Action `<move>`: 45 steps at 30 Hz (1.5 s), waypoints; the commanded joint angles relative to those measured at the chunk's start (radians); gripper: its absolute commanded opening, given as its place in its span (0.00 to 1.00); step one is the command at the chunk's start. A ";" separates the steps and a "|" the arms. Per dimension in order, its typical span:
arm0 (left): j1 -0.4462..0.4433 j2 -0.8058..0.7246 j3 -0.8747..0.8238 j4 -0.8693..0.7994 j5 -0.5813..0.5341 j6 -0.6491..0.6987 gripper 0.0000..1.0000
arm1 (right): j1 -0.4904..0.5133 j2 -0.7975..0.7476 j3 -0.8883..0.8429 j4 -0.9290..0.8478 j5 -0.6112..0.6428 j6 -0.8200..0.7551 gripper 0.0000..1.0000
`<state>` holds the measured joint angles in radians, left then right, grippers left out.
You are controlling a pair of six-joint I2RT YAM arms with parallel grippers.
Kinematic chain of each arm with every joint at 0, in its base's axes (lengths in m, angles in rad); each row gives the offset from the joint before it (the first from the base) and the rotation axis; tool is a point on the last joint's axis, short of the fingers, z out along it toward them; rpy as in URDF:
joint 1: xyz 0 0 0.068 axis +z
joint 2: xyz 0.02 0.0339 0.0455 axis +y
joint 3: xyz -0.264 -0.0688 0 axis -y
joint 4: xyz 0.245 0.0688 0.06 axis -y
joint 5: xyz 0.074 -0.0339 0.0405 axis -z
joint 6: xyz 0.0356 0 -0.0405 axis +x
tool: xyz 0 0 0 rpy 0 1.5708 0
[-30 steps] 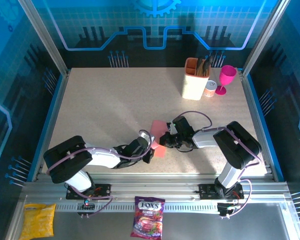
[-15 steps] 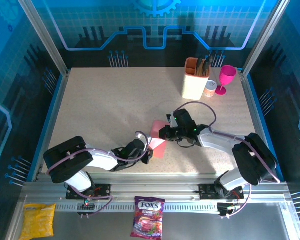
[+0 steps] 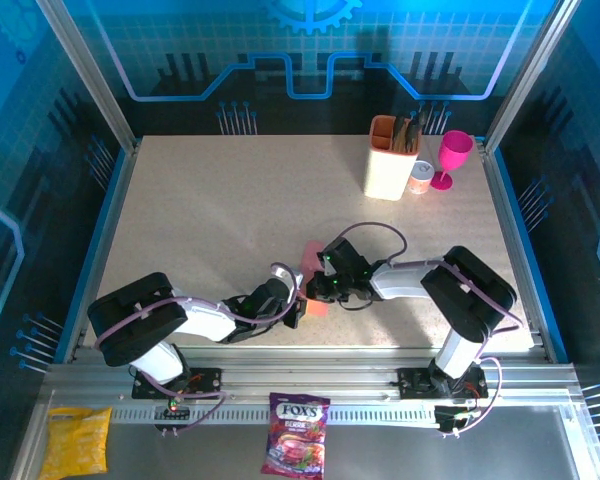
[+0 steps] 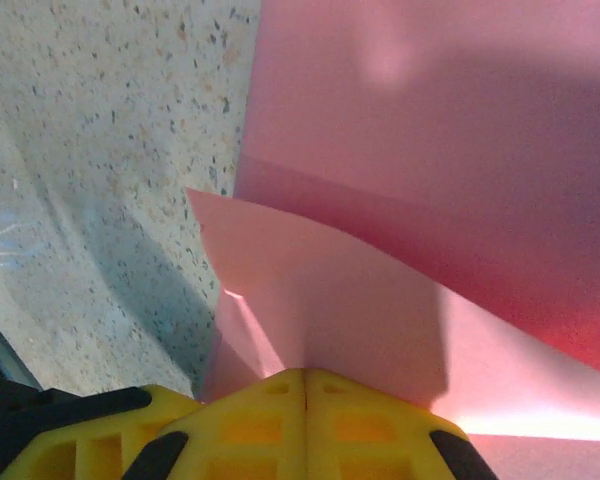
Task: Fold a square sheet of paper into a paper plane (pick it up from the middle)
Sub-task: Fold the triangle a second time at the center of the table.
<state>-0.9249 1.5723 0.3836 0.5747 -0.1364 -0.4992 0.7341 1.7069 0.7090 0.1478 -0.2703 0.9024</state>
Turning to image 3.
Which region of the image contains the cream utensil holder orange rim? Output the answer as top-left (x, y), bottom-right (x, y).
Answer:
top-left (362, 114), bottom-right (422, 202)

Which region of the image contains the small jar white lid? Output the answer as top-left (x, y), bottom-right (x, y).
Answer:
top-left (406, 160), bottom-right (435, 196)

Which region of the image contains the purple Fox's candy bag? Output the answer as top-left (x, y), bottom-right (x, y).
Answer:
top-left (260, 391), bottom-right (331, 480)

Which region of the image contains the black controller board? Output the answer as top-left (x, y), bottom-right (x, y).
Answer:
top-left (432, 404), bottom-right (481, 439)
top-left (152, 403), bottom-right (191, 437)

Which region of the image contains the dark wooden utensil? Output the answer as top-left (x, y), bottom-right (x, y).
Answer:
top-left (391, 115), bottom-right (412, 152)
top-left (405, 108), bottom-right (430, 151)

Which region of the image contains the pink plastic goblet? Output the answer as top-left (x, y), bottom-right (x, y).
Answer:
top-left (429, 130), bottom-right (475, 192)

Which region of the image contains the yellow snack bag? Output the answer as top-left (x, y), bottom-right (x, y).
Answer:
top-left (38, 406), bottom-right (114, 476)

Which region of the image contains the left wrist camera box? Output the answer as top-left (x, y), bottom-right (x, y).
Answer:
top-left (271, 263), bottom-right (305, 290)

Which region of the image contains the aluminium mounting rail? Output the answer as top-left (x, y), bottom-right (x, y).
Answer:
top-left (44, 347), bottom-right (581, 407)

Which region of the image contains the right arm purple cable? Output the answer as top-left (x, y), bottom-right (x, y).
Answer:
top-left (329, 222), bottom-right (524, 437)

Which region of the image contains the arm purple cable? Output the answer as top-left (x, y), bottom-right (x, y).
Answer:
top-left (329, 222), bottom-right (524, 437)
top-left (93, 264), bottom-right (306, 435)

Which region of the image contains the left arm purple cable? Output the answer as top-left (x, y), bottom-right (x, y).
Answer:
top-left (93, 264), bottom-right (306, 435)

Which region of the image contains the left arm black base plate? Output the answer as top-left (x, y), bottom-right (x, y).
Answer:
top-left (131, 367), bottom-right (224, 401)

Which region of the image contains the white slotted cable duct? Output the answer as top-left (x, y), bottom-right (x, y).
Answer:
top-left (110, 405), bottom-right (439, 425)

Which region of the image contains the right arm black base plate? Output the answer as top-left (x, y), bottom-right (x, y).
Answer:
top-left (397, 367), bottom-right (489, 401)

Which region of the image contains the aluminium frame post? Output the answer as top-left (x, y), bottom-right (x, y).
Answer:
top-left (482, 0), bottom-right (581, 156)
top-left (35, 0), bottom-right (141, 156)

